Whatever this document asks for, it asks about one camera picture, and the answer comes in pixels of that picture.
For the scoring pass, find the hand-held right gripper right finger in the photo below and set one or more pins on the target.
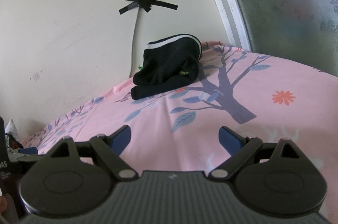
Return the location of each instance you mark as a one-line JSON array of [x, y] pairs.
[[229, 140]]

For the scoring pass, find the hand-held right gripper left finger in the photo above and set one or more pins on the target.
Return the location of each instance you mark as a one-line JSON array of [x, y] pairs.
[[122, 140]]

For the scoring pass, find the pink floral bedsheet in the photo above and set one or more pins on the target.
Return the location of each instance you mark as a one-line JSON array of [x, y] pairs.
[[264, 76]]

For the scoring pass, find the black garment with white stripes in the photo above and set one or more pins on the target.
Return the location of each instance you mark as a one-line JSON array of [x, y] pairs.
[[169, 65]]

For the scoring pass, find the frosted patterned window glass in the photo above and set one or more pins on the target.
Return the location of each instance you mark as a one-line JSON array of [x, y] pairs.
[[290, 15]]

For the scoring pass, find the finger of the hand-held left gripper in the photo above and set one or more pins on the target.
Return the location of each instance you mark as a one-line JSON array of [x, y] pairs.
[[30, 154]]

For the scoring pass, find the white crumpled cloth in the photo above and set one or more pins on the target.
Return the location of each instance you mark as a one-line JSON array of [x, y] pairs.
[[12, 128]]

